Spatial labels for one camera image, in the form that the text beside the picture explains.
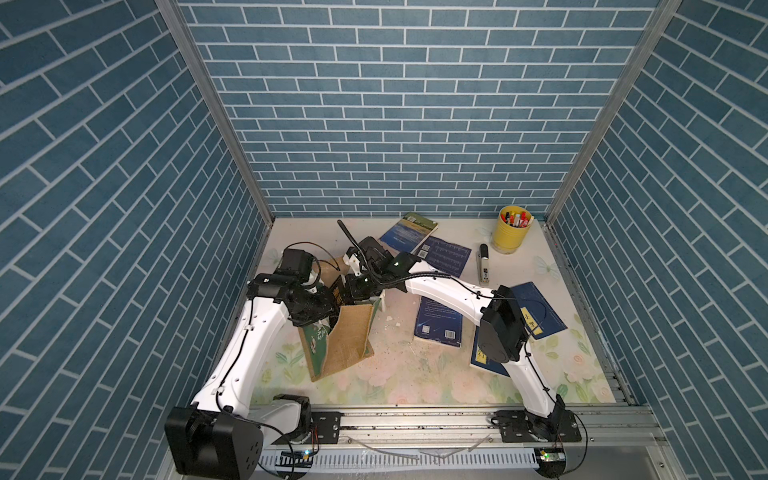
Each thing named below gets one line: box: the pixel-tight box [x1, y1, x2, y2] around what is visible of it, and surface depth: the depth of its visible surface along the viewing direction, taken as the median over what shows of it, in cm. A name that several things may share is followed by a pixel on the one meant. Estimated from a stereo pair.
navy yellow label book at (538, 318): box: [511, 281, 568, 340], surface depth 96 cm
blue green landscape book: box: [379, 212, 439, 254], surface depth 118 cm
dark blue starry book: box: [414, 296, 464, 347], surface depth 91 cm
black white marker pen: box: [480, 243, 490, 283], surface depth 105 cm
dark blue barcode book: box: [417, 236, 472, 278], surface depth 110 cm
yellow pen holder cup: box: [493, 206, 533, 254], surface depth 107 cm
